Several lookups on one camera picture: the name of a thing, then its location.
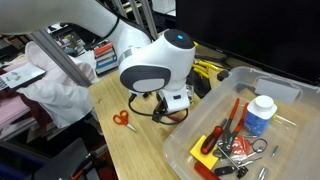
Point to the small metal screw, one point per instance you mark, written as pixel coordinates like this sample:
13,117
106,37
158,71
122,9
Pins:
274,150

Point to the white bottle blue label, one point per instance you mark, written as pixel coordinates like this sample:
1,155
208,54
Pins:
260,115

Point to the small black key fob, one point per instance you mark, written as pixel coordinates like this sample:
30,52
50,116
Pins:
224,170

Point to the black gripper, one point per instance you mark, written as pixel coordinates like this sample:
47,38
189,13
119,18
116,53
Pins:
159,112

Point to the stack of books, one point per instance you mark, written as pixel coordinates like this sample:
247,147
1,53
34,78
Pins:
106,58

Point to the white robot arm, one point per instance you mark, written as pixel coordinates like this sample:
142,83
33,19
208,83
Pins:
146,56

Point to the white cloth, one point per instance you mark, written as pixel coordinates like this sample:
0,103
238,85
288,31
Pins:
56,96

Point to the black hex key stand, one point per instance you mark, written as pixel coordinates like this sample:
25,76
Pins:
201,85

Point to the red plastic packet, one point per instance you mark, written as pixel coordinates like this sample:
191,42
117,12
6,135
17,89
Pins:
240,146

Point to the clear plastic container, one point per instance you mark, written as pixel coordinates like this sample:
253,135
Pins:
293,156

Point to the large black monitor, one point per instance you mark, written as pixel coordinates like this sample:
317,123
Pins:
253,30

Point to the aluminium extrusion rail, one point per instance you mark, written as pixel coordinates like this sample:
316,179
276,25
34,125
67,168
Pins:
56,56

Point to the metal rod black head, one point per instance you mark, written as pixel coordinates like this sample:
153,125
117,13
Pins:
241,171

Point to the orange scissors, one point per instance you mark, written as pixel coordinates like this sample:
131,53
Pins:
121,118

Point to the metal tweezers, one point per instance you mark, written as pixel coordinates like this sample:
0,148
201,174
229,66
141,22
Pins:
248,161

